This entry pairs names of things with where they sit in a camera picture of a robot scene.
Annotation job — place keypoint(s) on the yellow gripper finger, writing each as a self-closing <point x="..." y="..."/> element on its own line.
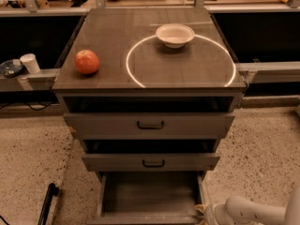
<point x="202" y="208"/>

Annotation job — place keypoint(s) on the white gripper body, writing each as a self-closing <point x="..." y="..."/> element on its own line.
<point x="213" y="212"/>

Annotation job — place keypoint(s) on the grey bottom drawer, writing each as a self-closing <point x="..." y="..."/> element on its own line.
<point x="149" y="198"/>

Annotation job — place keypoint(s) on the grey drawer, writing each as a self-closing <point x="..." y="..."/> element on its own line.
<point x="150" y="162"/>
<point x="149" y="125"/>
<point x="149" y="198"/>

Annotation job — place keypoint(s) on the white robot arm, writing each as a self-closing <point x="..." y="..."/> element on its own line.
<point x="239" y="211"/>

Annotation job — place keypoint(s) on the grey middle drawer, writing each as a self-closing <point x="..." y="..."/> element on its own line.
<point x="150" y="162"/>

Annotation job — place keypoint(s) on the grey drawer cabinet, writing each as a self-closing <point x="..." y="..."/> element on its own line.
<point x="138" y="74"/>

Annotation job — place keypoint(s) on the grey top drawer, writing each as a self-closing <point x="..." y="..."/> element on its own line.
<point x="149" y="125"/>

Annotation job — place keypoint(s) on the black bar on floor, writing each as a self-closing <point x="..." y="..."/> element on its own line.
<point x="52" y="190"/>

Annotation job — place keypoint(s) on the white bowl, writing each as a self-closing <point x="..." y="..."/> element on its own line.
<point x="175" y="35"/>

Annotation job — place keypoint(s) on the red apple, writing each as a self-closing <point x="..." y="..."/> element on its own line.
<point x="86" y="62"/>

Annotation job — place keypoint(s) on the white paper cup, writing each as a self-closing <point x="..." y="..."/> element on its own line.
<point x="31" y="63"/>

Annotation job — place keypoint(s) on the dark blue plate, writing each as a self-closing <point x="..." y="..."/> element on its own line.
<point x="11" y="68"/>

